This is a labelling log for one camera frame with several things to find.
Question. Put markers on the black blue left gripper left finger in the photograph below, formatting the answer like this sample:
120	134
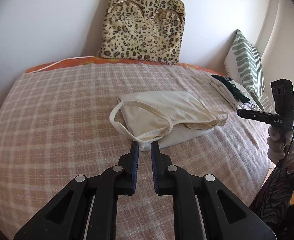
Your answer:
86	208

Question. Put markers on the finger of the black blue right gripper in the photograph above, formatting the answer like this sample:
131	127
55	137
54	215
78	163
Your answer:
204	208

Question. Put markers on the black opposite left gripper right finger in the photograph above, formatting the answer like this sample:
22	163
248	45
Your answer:
255	115

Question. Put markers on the white camisole top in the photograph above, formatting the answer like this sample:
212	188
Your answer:
166	116

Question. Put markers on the black fuzzy sleeved forearm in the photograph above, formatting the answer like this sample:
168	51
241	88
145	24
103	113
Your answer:
274	203

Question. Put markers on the white folded clothes stack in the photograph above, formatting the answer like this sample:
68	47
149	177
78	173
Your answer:
236	105

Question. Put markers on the grey knitted gloved hand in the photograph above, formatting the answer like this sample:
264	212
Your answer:
281	149

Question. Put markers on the dark green folded garment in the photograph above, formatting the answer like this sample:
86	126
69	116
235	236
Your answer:
228	86

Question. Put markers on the green striped white pillow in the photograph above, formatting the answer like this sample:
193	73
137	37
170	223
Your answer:
243	65

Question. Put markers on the beige checked bed blanket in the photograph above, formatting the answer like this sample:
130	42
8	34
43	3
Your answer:
54	125

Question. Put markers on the orange floral bed sheet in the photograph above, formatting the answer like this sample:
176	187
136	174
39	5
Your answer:
79	61

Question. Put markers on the leopard print cushion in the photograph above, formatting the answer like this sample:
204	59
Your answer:
144	30

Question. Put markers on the black camera box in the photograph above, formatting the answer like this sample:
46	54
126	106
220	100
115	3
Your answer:
283	94

